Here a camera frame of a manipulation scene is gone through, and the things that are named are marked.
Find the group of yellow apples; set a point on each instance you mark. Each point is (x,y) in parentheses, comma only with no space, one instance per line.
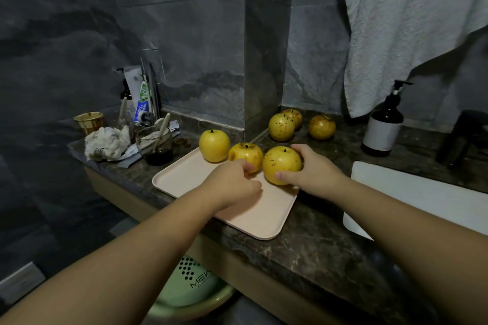
(322,127)

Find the clear glass mug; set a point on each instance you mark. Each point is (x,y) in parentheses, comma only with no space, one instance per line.
(155,146)

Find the person's left forearm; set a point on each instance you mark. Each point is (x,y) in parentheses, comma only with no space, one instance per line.
(99,267)

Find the light green plastic bin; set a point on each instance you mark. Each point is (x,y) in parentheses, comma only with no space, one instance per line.
(190,287)

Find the person's right hand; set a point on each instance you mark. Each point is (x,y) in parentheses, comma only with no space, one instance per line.
(316,175)

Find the white hanging towel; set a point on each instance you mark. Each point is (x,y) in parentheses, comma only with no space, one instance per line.
(412,24)

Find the white toothpaste tube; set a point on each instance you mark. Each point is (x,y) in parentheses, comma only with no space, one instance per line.
(139,96)

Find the black faucet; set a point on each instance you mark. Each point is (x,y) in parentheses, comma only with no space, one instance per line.
(461,134)

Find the white sink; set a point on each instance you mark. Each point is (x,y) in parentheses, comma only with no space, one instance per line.
(434,199)

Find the beige plastic tray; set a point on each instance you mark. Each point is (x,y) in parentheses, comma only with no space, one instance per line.
(259,214)

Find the crumpled white rag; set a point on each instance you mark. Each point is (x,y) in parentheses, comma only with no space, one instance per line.
(107,143)

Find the person's right forearm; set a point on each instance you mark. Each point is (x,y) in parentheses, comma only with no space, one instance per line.
(419,245)

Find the white wall socket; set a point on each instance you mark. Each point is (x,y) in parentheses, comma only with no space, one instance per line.
(21,283)

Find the person's left hand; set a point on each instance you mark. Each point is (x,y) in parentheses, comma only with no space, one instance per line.
(229,185)

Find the dark soap pump bottle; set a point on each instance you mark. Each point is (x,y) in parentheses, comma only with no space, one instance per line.
(383,127)

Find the gold cup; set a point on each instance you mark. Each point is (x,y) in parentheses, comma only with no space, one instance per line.
(89,121)

